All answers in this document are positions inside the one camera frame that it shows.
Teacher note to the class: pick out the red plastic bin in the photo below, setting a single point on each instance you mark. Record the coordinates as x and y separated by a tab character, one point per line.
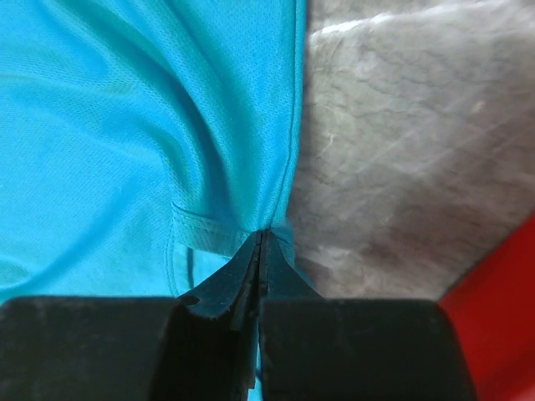
492	309

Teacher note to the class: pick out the teal t shirt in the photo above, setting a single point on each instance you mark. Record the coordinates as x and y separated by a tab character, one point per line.
142	142

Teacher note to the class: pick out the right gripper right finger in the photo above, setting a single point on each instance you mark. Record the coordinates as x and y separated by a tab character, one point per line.
317	348

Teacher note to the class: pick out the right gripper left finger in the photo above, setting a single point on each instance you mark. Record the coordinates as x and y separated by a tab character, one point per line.
201	345

